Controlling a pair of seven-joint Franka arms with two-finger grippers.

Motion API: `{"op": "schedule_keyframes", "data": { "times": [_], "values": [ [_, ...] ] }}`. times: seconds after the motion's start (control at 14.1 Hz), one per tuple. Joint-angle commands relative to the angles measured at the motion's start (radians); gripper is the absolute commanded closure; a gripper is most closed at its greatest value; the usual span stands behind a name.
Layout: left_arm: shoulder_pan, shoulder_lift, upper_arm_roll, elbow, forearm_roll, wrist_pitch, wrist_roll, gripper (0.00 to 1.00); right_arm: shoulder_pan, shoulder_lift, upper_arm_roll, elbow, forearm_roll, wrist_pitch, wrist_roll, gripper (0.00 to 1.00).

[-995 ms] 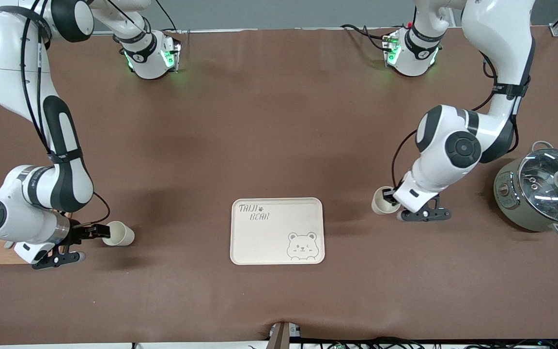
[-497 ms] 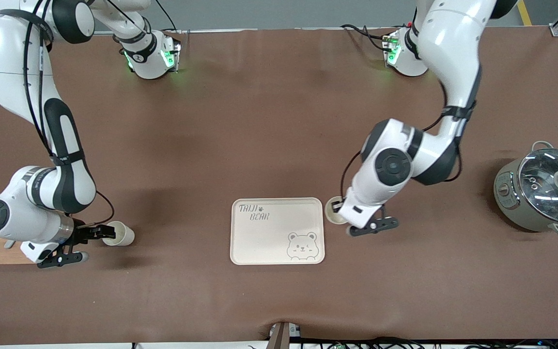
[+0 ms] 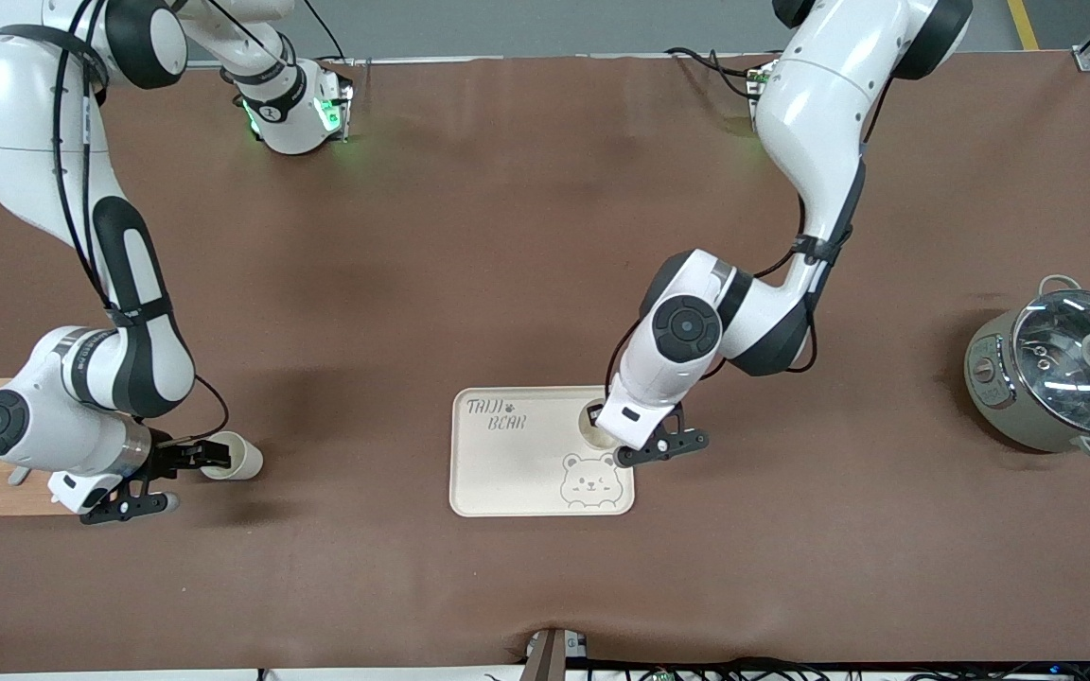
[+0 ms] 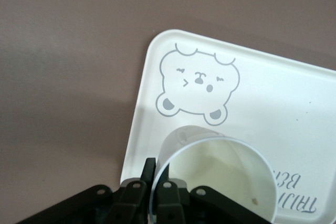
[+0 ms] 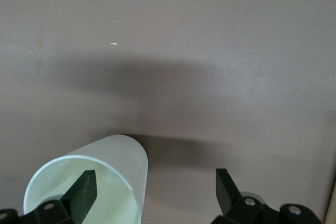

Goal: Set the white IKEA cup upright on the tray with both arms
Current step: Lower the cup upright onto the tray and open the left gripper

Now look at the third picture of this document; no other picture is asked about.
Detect white IKEA cup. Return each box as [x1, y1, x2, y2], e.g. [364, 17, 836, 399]
[579, 397, 626, 451]
[200, 431, 264, 481]

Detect cream tray with bear print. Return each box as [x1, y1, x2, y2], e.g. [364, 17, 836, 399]
[449, 385, 636, 518]

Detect brown table cover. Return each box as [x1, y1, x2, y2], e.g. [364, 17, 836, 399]
[0, 52, 1090, 674]

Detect grey-green cooking pot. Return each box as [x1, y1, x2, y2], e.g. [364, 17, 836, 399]
[964, 274, 1090, 464]

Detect glass pot lid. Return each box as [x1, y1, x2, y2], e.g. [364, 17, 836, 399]
[1013, 288, 1090, 438]

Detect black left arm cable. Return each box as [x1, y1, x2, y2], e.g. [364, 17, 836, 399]
[605, 57, 896, 398]

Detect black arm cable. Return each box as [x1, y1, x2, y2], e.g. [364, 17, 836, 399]
[51, 0, 230, 445]
[605, 57, 896, 398]

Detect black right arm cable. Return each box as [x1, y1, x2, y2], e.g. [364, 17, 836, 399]
[51, 0, 230, 445]

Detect black left base cable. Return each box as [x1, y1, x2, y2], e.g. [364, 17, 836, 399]
[666, 47, 765, 100]

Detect black base cable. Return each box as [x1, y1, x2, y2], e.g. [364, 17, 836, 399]
[666, 47, 765, 100]
[302, 0, 357, 67]

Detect black right base cable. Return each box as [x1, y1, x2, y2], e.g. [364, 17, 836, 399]
[302, 0, 357, 67]

